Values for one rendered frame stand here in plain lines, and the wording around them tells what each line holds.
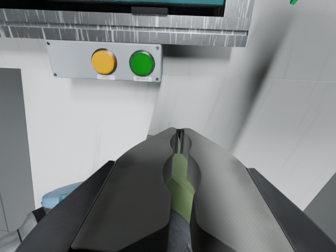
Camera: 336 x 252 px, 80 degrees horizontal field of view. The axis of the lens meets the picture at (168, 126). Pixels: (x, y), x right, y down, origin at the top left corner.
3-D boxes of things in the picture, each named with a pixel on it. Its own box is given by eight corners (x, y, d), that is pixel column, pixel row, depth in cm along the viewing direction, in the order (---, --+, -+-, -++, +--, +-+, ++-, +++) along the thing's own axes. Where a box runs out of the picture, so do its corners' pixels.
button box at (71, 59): (162, 75, 44) (160, 83, 39) (67, 70, 44) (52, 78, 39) (163, 40, 41) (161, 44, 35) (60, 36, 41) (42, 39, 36)
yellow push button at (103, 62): (117, 72, 39) (114, 74, 37) (96, 71, 39) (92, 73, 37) (115, 50, 37) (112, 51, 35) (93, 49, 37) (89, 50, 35)
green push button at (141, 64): (153, 73, 39) (152, 76, 37) (132, 72, 39) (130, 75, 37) (153, 51, 37) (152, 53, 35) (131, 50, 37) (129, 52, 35)
